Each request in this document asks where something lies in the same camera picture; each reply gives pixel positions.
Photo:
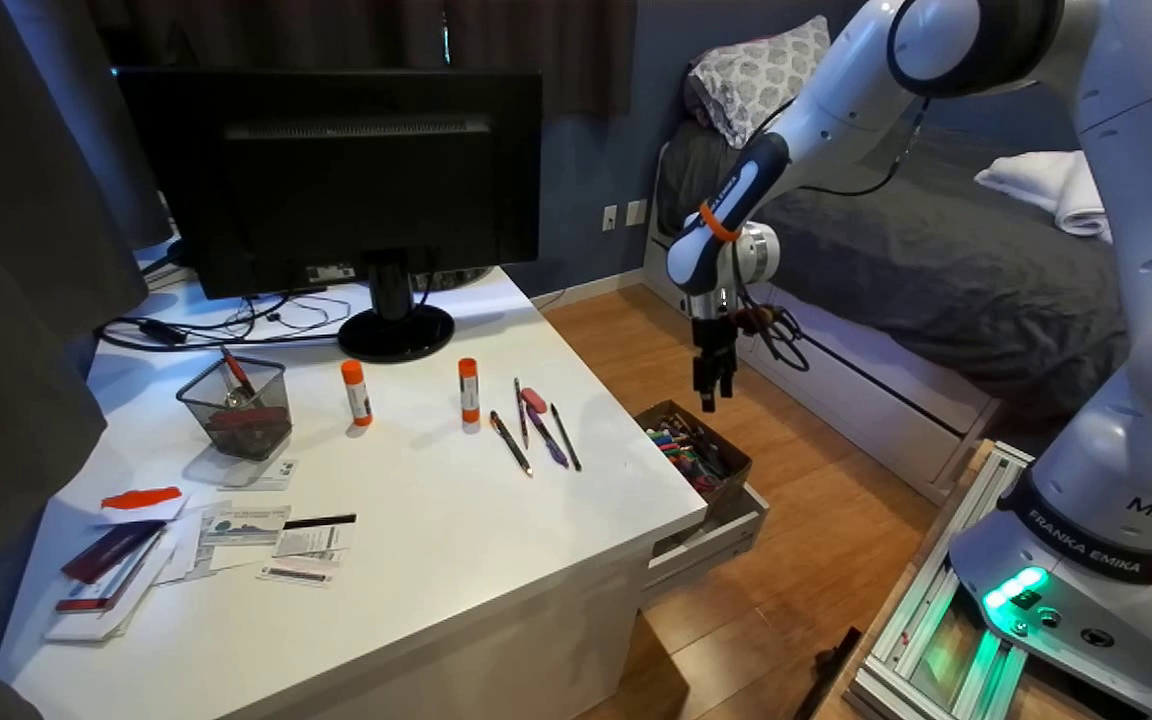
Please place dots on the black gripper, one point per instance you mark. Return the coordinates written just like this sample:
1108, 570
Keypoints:
712, 337

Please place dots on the open white drawer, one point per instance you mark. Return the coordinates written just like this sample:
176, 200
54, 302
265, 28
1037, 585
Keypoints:
712, 541

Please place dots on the brown pencil on desk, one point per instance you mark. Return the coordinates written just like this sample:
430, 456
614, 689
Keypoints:
557, 419

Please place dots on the grey bed with mattress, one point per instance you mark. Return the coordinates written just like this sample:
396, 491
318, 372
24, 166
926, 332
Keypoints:
926, 314

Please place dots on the black pen on desk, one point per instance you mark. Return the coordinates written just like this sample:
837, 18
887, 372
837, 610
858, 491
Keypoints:
511, 441

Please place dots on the right orange glue stick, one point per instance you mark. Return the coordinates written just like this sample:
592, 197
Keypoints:
469, 391

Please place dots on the orange glue stick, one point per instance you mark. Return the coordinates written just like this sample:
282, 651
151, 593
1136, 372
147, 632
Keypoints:
358, 395
469, 391

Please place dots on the patterned grey pillow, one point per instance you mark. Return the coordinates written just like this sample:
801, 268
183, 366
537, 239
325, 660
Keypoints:
740, 85

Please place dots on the left orange glue stick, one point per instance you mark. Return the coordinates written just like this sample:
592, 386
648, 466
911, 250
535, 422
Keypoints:
358, 395

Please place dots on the white folded blanket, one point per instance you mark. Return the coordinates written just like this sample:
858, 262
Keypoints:
1056, 184

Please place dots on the white paper cards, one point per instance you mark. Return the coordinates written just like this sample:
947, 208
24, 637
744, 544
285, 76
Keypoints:
269, 541

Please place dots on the black computer monitor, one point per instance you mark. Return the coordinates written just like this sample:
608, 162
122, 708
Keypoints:
288, 183

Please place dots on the black mesh pen holder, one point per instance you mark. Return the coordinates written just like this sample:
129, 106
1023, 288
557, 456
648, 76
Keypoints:
243, 407

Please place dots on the white desk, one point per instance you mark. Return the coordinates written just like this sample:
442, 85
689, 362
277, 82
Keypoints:
465, 589

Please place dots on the orange red paper piece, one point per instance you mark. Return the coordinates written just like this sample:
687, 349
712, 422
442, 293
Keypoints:
141, 499

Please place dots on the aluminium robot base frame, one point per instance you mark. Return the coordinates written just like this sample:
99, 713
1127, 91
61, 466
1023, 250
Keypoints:
986, 610

